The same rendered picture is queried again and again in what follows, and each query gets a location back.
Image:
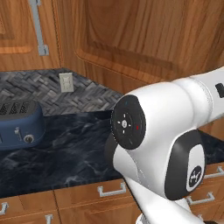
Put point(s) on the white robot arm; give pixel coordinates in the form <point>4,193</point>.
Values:
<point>163,128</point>

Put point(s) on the wooden corner cabinet door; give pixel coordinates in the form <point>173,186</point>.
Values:
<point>140,38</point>

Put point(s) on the wooden base cabinet door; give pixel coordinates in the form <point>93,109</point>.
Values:
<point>99,214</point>
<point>29,218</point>

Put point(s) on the wooden drawer front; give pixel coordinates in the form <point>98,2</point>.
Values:
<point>214,175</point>
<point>87,194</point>
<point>205,195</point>
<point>23,204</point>

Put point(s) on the blue toaster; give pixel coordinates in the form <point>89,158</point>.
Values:
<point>20,128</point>

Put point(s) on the white wall outlet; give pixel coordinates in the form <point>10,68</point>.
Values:
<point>66,82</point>

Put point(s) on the wooden wall cabinet door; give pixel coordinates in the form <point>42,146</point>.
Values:
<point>17,32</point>

